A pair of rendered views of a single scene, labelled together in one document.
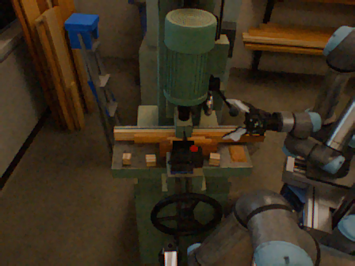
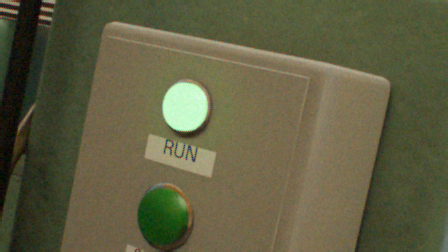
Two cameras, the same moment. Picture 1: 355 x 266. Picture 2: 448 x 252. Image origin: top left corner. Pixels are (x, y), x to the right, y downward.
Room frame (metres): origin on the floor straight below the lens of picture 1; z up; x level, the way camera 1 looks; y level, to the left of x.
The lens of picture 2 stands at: (1.54, -0.41, 1.47)
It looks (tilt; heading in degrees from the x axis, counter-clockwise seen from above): 4 degrees down; 127
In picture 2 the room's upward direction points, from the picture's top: 12 degrees clockwise
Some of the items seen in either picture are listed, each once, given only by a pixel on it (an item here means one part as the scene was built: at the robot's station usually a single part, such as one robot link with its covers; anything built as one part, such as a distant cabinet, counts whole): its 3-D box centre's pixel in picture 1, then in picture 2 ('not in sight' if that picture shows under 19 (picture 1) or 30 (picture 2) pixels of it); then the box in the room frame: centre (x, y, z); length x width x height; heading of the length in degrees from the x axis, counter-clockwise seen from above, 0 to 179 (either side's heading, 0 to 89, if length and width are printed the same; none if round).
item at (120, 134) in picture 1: (180, 134); not in sight; (1.02, -0.02, 0.93); 0.60 x 0.02 x 0.05; 95
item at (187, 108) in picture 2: not in sight; (184, 106); (1.34, -0.17, 1.46); 0.02 x 0.01 x 0.02; 5
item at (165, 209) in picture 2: not in sight; (161, 216); (1.34, -0.17, 1.42); 0.02 x 0.01 x 0.02; 5
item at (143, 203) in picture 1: (175, 191); not in sight; (1.12, -0.01, 0.36); 0.58 x 0.45 x 0.71; 5
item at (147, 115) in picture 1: (178, 145); not in sight; (1.13, -0.02, 0.76); 0.57 x 0.45 x 0.09; 5
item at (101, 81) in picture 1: (103, 100); not in sight; (1.72, 0.54, 0.58); 0.27 x 0.25 x 1.16; 88
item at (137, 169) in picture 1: (181, 162); not in sight; (0.90, -0.03, 0.87); 0.61 x 0.30 x 0.06; 95
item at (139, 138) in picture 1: (200, 138); not in sight; (1.01, -0.11, 0.92); 0.60 x 0.02 x 0.04; 95
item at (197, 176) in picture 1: (184, 170); not in sight; (0.81, -0.04, 0.92); 0.15 x 0.13 x 0.09; 95
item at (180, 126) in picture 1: (183, 123); not in sight; (1.02, -0.03, 0.99); 0.14 x 0.07 x 0.09; 5
